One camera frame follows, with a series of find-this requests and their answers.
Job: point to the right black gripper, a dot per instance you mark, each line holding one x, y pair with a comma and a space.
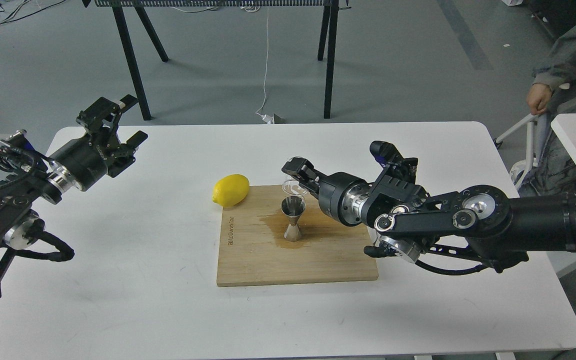
340, 195

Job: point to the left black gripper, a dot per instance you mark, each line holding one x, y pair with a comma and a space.
87, 159

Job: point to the clear glass cup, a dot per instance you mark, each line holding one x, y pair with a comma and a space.
292, 187

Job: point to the steel double jigger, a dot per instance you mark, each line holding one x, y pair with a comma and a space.
293, 207

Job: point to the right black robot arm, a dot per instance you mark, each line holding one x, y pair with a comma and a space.
457, 233

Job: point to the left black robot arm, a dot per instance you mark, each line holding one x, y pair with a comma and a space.
27, 175

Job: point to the person's hand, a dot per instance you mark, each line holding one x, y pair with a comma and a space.
538, 97

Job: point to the white power adapter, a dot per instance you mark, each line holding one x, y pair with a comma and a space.
273, 119

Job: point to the yellow lemon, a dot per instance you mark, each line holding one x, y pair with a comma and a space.
230, 190

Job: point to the bamboo cutting board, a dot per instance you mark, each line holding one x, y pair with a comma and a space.
253, 251

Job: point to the person in grey jacket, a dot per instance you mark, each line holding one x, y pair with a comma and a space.
556, 171

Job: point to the black metal frame table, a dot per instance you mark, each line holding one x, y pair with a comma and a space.
226, 33

